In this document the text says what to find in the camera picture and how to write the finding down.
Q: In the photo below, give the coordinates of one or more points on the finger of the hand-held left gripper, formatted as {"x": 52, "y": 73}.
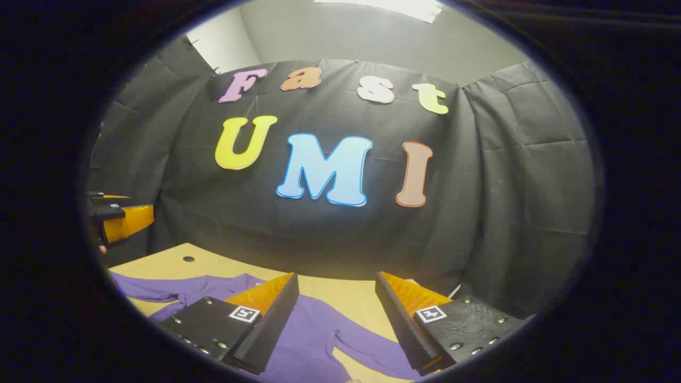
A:
{"x": 127, "y": 223}
{"x": 109, "y": 197}

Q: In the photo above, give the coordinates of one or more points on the black backdrop cloth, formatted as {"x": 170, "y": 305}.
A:
{"x": 319, "y": 234}

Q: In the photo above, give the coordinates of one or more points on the purple button shirt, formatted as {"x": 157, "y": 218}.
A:
{"x": 314, "y": 332}

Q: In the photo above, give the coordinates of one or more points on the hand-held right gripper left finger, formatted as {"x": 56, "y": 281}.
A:
{"x": 271, "y": 324}

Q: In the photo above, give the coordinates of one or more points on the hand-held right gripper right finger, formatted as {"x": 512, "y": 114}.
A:
{"x": 399, "y": 319}

